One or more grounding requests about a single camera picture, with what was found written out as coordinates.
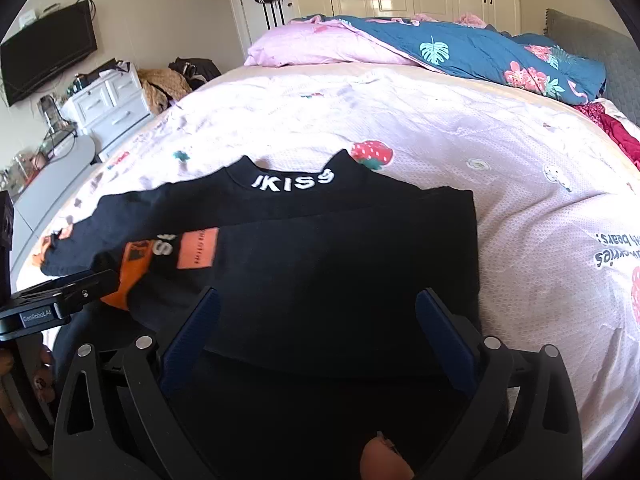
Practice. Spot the black sweater with orange patches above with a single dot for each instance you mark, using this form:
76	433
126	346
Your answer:
300	260

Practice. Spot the blue floral quilt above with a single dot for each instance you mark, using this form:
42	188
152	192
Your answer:
475	50

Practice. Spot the black flat television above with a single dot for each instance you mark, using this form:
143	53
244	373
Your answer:
45	55

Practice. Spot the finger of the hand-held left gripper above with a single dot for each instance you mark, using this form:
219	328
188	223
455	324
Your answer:
55	300

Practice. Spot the black bag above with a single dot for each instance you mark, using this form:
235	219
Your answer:
197	70

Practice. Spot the pink strawberry print blanket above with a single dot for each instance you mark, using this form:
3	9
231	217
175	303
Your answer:
450	135

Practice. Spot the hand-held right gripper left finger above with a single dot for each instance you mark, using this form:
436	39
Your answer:
192	332

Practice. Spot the white door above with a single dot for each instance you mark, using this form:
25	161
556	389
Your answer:
240	15

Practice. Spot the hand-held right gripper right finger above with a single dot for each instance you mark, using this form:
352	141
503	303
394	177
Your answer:
447	340

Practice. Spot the tan cloth pile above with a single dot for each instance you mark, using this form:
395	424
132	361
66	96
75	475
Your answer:
162	90

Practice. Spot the grey quilted headboard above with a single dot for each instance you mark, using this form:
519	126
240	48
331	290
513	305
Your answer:
595	50

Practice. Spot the cream pillow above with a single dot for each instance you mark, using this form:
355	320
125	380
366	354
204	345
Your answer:
622	110

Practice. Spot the white rounded table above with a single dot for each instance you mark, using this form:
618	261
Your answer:
55	180

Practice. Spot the white drawer cabinet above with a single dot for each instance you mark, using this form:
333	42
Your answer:
107	105

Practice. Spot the red patterned cloth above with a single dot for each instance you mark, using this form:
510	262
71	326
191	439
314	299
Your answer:
617	130

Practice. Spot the person's left hand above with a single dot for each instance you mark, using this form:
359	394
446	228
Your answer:
42	380

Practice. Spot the person's right hand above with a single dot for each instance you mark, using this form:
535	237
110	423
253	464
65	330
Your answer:
387	457

